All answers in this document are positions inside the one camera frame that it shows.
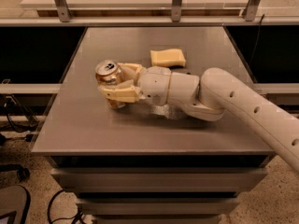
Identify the left metal bracket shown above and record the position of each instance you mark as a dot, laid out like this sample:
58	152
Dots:
63	10

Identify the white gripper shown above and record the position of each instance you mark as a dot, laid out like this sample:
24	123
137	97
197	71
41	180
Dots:
154	84

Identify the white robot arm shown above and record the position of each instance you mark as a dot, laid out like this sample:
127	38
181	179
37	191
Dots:
206	97

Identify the orange soda can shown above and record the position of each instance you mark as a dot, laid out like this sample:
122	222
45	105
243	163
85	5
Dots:
108	74

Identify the right metal bracket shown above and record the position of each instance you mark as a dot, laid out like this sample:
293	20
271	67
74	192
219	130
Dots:
250	11

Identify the metal bracket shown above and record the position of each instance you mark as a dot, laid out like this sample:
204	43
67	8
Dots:
250	11
63	10
176	10

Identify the yellow sponge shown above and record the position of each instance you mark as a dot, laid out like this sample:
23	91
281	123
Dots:
167	58

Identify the middle metal bracket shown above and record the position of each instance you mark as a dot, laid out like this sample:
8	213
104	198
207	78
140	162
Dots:
176	10

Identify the grey drawer cabinet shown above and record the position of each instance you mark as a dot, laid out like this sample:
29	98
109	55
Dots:
141	165

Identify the black office chair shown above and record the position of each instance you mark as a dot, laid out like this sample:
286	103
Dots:
14	200

